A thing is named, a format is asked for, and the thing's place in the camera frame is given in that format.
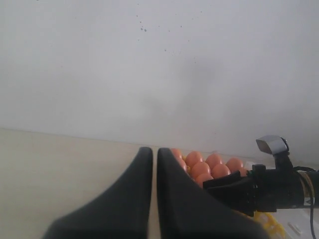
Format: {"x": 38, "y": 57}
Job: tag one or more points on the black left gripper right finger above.
{"x": 188, "y": 212}

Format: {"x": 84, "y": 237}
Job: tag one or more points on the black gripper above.
{"x": 267, "y": 190}

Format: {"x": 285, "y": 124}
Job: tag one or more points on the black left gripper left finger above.
{"x": 121, "y": 212}

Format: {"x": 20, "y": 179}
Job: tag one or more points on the brown egg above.
{"x": 199, "y": 168}
{"x": 202, "y": 178}
{"x": 193, "y": 158}
{"x": 220, "y": 170}
{"x": 243, "y": 171}
{"x": 183, "y": 164}
{"x": 234, "y": 164}
{"x": 177, "y": 153}
{"x": 213, "y": 160}

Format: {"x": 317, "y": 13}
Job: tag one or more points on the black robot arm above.
{"x": 222, "y": 209}

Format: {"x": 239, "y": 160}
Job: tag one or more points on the clear plastic bin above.
{"x": 295, "y": 223}

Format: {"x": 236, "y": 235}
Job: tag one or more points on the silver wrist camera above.
{"x": 272, "y": 144}

